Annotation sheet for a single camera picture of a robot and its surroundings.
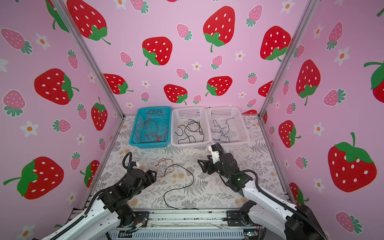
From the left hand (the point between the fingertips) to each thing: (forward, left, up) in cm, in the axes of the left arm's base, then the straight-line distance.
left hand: (154, 175), depth 80 cm
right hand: (+7, -26, +7) cm, 28 cm away
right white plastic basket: (+44, -46, -8) cm, 64 cm away
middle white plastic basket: (+41, -17, -6) cm, 45 cm away
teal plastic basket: (+52, +7, -8) cm, 53 cm away
